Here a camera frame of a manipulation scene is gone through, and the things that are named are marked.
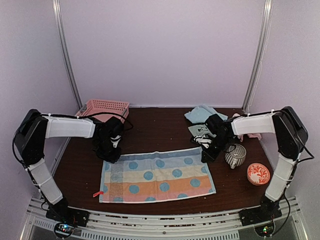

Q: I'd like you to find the light blue terry towel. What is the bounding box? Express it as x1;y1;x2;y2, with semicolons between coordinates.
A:
184;104;228;124

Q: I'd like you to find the pink cloth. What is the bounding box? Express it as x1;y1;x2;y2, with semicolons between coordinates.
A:
232;113;262;143

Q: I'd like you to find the front aluminium rail base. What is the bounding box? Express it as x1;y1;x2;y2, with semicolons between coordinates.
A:
26;196;305;240

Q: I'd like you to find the right aluminium frame post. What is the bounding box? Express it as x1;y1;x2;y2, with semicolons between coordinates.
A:
242;0;273;113

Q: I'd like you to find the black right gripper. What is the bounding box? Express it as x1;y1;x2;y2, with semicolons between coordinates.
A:
201;134;232;163

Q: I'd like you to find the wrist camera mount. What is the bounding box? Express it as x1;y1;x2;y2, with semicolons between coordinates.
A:
191;134;214;149
110;135;122;148

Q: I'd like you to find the grey striped ceramic mug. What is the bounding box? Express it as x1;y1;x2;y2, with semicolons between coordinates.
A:
224;144;247;169

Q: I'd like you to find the pale green terry towel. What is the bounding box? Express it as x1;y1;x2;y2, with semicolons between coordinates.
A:
188;124;215;138

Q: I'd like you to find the pink perforated plastic basket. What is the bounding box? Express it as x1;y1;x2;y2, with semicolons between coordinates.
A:
76;99;130;123

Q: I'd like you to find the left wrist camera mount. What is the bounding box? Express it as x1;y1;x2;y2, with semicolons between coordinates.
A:
110;135;122;148

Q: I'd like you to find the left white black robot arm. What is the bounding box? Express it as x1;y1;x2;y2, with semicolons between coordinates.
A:
12;109;127;222

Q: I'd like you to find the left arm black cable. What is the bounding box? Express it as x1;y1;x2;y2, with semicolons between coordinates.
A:
74;113;135;132

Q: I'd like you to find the blue polka dot striped towel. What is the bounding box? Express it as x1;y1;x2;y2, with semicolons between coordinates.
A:
93;147;216;204

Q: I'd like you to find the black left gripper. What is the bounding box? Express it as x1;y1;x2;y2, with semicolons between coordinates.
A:
94;137;122;163

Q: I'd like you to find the aluminium frame post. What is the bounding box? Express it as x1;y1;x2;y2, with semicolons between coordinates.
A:
52;0;83;109
242;0;273;113

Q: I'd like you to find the orange patterned ceramic bowl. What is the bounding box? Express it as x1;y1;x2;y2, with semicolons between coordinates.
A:
247;163;271;186

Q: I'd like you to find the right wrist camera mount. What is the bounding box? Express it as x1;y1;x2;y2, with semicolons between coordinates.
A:
191;134;214;149

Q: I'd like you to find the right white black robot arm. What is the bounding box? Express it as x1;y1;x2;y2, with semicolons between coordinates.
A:
204;106;309;221

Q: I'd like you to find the left aluminium frame post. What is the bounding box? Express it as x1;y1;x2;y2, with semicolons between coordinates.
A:
52;0;83;109

